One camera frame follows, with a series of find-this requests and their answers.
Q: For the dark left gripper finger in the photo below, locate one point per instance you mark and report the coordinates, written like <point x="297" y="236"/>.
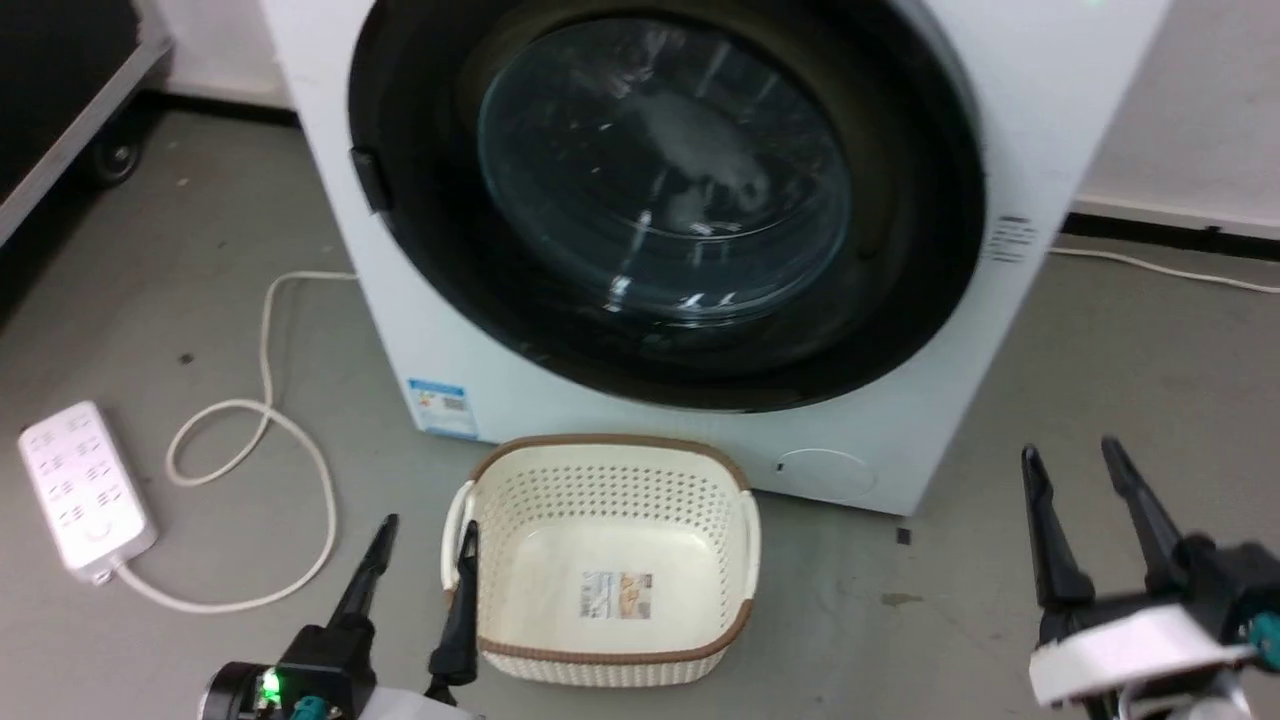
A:
<point x="462" y="630"/>
<point x="365" y="585"/>

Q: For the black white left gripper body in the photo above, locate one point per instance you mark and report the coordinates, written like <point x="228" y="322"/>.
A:
<point x="325" y="670"/>

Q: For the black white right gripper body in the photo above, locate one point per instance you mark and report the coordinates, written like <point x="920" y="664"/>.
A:
<point x="1130" y="645"/>

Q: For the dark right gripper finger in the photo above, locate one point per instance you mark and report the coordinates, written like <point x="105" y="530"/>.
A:
<point x="1058" y="560"/>
<point x="1150" y="520"/>

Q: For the white front-load washing machine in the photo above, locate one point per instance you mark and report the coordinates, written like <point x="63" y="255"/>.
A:
<point x="1040" y="110"/>

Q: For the round black glass washer door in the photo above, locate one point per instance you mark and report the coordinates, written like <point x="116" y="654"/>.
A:
<point x="660" y="190"/>

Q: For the paper label in basket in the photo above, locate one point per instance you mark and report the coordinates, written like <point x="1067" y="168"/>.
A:
<point x="616" y="594"/>

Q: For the cream perforated plastic laundry basket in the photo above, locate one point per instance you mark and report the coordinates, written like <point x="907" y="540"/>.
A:
<point x="610" y="540"/>

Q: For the blue white energy label sticker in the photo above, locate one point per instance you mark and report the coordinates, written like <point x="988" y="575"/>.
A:
<point x="443" y="408"/>

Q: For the round white filter cover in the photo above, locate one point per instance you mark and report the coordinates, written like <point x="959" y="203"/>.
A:
<point x="828" y="474"/>

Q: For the white power strip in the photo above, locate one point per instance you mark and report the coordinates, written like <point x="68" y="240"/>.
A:
<point x="85" y="490"/>

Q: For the black caster wheel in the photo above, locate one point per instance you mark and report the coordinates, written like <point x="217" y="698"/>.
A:
<point x="117" y="157"/>

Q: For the black flight case metal edge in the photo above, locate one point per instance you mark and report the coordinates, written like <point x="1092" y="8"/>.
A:
<point x="50" y="90"/>

